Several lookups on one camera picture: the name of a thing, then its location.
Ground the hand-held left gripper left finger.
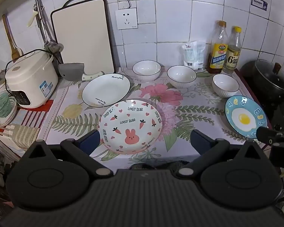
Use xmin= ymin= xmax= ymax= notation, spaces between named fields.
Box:
xmin=21 ymin=129 xmax=114 ymax=177

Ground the white plate with black rim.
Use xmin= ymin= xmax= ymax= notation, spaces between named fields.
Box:
xmin=82 ymin=73 xmax=131 ymax=108

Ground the floral tablecloth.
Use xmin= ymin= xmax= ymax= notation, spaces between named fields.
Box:
xmin=44 ymin=66 xmax=272 ymax=163

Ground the metal ladle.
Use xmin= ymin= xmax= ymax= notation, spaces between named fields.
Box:
xmin=35 ymin=0 xmax=64 ymax=54

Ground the cleaver with white handle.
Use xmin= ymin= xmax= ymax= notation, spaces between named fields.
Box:
xmin=58 ymin=63 xmax=105 ymax=82

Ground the green plastic basket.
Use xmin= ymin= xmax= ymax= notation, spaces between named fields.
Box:
xmin=0 ymin=93 xmax=11 ymax=119

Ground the black wok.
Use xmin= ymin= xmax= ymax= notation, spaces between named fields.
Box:
xmin=239 ymin=60 xmax=284 ymax=110

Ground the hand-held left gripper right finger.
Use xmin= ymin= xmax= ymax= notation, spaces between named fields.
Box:
xmin=176 ymin=129 xmax=264 ymax=178

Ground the wall sticker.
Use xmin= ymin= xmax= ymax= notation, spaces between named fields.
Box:
xmin=252 ymin=0 xmax=268 ymax=11

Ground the black gas stove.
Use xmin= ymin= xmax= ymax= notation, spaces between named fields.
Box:
xmin=260 ymin=95 xmax=284 ymax=133

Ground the blue fried egg plate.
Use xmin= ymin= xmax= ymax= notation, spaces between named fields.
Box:
xmin=225 ymin=95 xmax=268 ymax=139

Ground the white ribbed bowl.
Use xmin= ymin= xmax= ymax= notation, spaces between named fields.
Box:
xmin=167 ymin=65 xmax=197 ymax=88
xmin=132 ymin=60 xmax=162 ymax=83
xmin=212 ymin=74 xmax=240 ymax=98

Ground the cream rice cooker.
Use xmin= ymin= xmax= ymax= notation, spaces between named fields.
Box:
xmin=5 ymin=49 xmax=59 ymax=109

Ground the pink bunny print plate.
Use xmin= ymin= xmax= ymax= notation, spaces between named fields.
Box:
xmin=98 ymin=99 xmax=163 ymax=155

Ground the glass wok lid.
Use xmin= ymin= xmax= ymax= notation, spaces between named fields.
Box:
xmin=254 ymin=60 xmax=284 ymax=93

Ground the white dish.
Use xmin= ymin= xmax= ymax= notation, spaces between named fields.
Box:
xmin=0 ymin=96 xmax=18 ymax=127

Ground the cooking oil bottle yellow label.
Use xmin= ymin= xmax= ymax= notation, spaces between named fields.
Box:
xmin=205 ymin=20 xmax=228 ymax=74

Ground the cream cutting board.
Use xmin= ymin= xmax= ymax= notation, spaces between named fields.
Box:
xmin=50 ymin=0 xmax=116 ymax=75

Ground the clear vinegar bottle yellow cap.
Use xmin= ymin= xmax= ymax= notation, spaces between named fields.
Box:
xmin=222 ymin=26 xmax=242 ymax=75

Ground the wooden spatula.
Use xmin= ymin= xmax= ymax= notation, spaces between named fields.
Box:
xmin=2 ymin=14 xmax=23 ymax=63

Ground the white utensil handle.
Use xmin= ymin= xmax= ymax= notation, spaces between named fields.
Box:
xmin=27 ymin=6 xmax=40 ymax=28

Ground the white wall socket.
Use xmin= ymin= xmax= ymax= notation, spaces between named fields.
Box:
xmin=115 ymin=8 xmax=138 ymax=30

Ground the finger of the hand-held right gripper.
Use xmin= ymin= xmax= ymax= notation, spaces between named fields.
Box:
xmin=256 ymin=126 xmax=284 ymax=147

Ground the striped cloth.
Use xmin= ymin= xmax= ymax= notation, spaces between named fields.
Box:
xmin=0 ymin=99 xmax=55 ymax=148

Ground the white salt bag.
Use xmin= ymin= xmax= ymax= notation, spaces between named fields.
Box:
xmin=180 ymin=41 xmax=206 ymax=71

